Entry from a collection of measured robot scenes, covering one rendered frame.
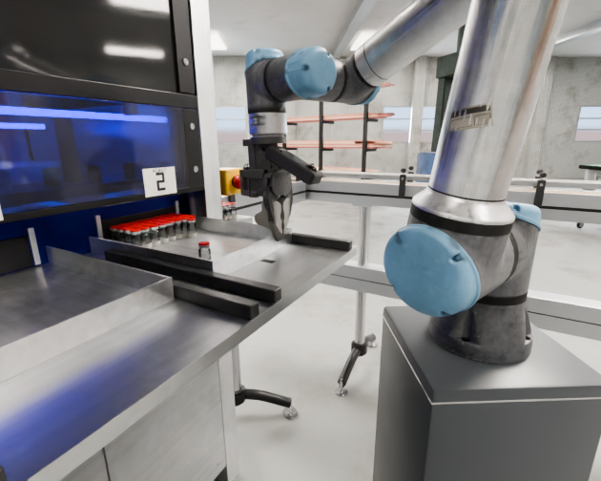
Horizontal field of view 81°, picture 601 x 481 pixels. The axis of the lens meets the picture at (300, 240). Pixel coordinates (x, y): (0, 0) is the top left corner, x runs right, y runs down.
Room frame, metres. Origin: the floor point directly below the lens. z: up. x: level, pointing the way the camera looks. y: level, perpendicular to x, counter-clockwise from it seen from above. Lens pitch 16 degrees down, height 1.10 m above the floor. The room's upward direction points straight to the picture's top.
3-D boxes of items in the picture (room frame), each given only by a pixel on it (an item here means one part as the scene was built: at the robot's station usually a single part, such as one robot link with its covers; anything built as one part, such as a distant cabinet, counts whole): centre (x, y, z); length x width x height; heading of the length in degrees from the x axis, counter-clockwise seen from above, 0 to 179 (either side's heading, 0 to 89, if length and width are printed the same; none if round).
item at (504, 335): (0.52, -0.29, 0.84); 0.15 x 0.15 x 0.10
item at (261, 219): (0.72, 0.07, 0.95); 0.06 x 0.03 x 0.09; 61
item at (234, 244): (0.75, 0.23, 0.90); 0.34 x 0.26 x 0.04; 61
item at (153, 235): (0.79, 0.31, 0.90); 0.18 x 0.02 x 0.05; 151
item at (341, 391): (1.55, -0.29, 0.07); 0.50 x 0.08 x 0.14; 151
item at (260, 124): (0.73, 0.07, 1.13); 0.08 x 0.08 x 0.05
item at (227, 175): (1.02, 0.21, 1.00); 0.08 x 0.07 x 0.07; 61
